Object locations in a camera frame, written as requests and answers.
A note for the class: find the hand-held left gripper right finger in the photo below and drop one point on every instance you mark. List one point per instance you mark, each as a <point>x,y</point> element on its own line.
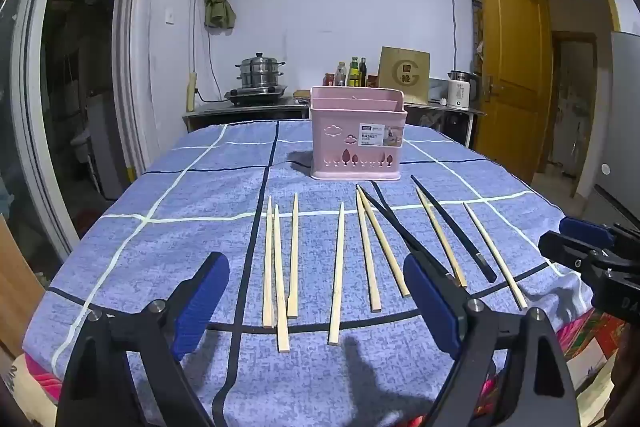
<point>430,302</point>

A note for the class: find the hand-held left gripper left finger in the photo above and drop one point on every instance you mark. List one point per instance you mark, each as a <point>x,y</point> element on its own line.
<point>202,302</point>

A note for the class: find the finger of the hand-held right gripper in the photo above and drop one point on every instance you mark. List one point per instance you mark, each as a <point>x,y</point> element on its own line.
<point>575,252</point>
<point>587,229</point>

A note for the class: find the black chopstick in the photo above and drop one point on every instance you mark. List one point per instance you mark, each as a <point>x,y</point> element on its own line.
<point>382,197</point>
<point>452,227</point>
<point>442,269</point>

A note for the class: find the pink plastic utensil basket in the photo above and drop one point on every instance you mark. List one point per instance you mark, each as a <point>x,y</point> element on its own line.
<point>340,157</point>

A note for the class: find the blue checked blanket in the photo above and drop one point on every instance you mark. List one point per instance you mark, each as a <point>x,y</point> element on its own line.
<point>200,187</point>

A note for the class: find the grey cabinet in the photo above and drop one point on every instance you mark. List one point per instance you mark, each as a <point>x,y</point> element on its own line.
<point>620,117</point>

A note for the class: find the yellow wooden door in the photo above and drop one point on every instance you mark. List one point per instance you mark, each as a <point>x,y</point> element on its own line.
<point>510,67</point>

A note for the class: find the white electric kettle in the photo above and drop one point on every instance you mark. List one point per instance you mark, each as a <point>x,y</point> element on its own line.
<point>460,93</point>

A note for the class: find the steel top kitchen cabinet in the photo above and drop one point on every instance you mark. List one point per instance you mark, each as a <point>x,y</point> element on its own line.
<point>240,114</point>

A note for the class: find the wooden rolling pin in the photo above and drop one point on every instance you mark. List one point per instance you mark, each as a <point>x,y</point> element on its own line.
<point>190,92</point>

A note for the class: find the gas stove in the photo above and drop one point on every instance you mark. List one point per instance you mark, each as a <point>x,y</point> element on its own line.
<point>255,96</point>

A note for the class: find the red seasoning jar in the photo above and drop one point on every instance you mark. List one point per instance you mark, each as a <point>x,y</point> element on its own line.
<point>372,82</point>

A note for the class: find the brown cardboard box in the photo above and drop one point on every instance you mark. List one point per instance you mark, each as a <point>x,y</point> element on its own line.
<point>404,74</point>

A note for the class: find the steel steamer pot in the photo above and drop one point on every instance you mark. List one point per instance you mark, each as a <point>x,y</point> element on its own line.
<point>259,72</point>

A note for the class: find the dark sauce bottle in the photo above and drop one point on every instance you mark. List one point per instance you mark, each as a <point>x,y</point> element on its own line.
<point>363,74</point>

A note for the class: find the yellow oil bottle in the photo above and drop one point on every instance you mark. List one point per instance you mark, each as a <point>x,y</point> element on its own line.
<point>354,74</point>

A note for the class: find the small red jar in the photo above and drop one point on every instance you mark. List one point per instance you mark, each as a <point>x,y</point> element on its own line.
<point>328,80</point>

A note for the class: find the wall calendar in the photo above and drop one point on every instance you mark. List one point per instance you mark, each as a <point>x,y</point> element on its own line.
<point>476,27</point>

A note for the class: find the white sliding door frame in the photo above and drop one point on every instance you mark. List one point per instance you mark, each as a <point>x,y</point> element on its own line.
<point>135,32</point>

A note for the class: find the white wall switch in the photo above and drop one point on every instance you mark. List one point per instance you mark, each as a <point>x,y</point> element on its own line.
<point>170,17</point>

